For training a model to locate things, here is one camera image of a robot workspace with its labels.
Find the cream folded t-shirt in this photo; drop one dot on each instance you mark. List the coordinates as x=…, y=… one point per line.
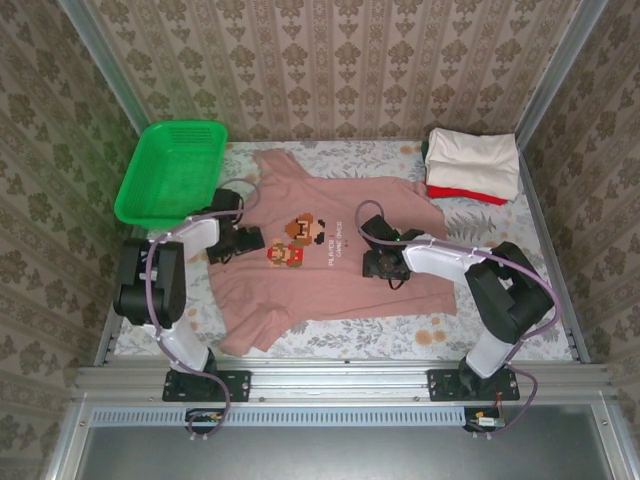
x=475, y=160

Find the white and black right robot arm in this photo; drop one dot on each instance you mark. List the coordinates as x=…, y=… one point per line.
x=440, y=257

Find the grey metal sheet panel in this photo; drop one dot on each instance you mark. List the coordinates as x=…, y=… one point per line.
x=325, y=455

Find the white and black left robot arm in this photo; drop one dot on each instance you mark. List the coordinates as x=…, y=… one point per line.
x=200, y=232

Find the aluminium frame post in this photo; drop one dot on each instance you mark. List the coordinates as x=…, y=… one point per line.
x=97, y=50
x=570, y=50

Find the green plastic basket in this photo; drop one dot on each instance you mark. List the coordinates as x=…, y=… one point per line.
x=170, y=175

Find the floral tablecloth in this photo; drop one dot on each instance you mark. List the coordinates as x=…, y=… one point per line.
x=380, y=340

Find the black electronics board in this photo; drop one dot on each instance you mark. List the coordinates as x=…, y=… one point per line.
x=202, y=417
x=482, y=422

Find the dark green folded t-shirt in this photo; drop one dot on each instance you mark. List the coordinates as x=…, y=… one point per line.
x=425, y=150

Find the red folded t-shirt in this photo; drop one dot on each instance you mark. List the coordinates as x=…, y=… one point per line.
x=445, y=192

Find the aluminium cross rail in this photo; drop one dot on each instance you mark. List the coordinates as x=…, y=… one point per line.
x=340, y=382

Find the pink printed t-shirt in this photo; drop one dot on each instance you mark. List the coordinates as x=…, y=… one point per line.
x=320, y=300

